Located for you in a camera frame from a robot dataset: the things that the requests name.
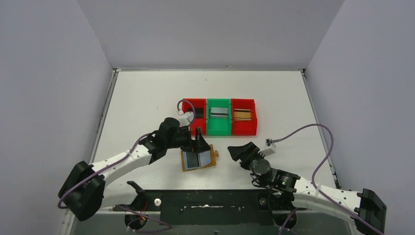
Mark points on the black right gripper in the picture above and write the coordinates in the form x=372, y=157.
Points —
x=247, y=157

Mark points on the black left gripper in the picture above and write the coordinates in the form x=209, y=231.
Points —
x=192, y=143

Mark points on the black card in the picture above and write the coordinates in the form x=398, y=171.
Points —
x=199, y=113
x=192, y=160

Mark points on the yellow leather card holder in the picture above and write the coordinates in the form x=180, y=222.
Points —
x=206, y=159

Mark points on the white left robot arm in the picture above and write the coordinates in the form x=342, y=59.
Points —
x=83, y=190

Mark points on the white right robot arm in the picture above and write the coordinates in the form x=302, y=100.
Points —
x=363, y=209

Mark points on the black card in bin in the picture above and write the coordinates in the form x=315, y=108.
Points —
x=199, y=113

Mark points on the gold card in bin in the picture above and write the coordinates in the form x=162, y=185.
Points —
x=242, y=114

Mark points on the silver card in bin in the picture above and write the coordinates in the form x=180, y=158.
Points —
x=219, y=112

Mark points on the right red plastic bin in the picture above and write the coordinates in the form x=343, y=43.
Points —
x=244, y=128

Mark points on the red plastic bin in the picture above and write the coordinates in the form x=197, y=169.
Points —
x=244, y=128
x=199, y=122

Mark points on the left red plastic bin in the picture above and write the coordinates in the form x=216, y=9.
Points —
x=199, y=122

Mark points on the green plastic bin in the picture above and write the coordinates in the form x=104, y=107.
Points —
x=218, y=126

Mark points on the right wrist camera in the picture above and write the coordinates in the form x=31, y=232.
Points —
x=269, y=149

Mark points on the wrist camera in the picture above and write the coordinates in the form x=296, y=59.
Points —
x=186, y=118
x=269, y=149

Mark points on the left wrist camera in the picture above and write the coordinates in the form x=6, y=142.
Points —
x=186, y=118

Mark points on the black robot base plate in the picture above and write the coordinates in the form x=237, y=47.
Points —
x=214, y=207

